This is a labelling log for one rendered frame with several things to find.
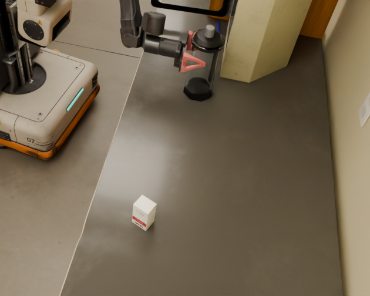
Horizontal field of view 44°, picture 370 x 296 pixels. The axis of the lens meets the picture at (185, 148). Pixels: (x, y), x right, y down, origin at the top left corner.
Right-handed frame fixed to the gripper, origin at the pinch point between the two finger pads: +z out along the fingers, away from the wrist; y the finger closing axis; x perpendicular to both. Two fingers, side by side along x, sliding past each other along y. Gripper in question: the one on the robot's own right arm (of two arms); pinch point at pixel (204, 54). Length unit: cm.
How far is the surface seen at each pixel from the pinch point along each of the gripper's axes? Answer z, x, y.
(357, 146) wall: 50, 4, -23
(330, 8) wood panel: 45, 2, 47
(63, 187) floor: -58, 110, 10
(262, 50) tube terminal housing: 19.1, 1.6, 11.2
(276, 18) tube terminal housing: 20.7, -10.4, 12.9
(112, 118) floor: -46, 110, 65
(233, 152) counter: 15.1, 16.1, -24.5
